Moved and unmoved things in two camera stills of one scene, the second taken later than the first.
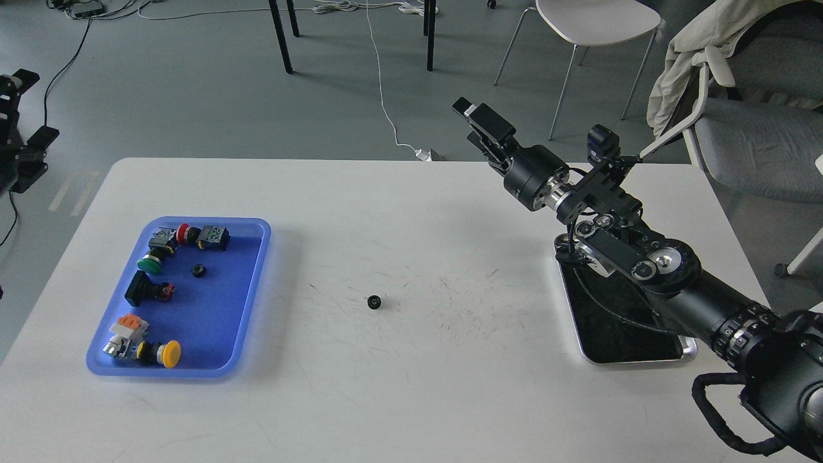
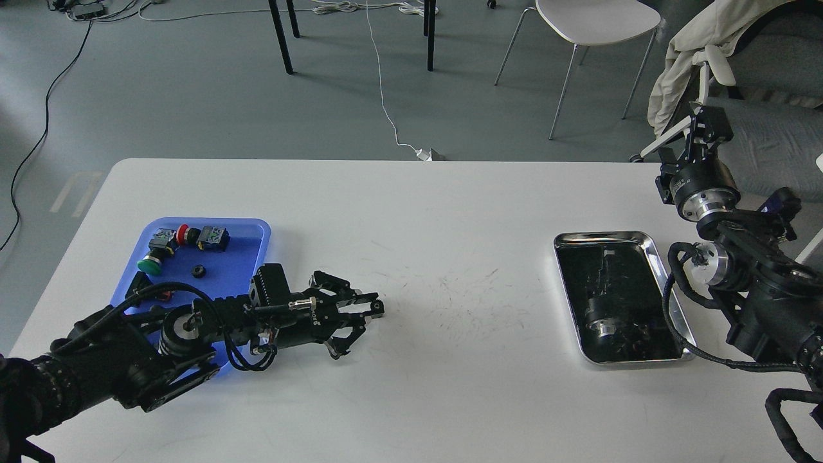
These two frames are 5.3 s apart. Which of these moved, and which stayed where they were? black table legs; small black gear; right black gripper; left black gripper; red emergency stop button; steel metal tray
Moved: left black gripper; right black gripper
Stayed: small black gear; black table legs; steel metal tray; red emergency stop button
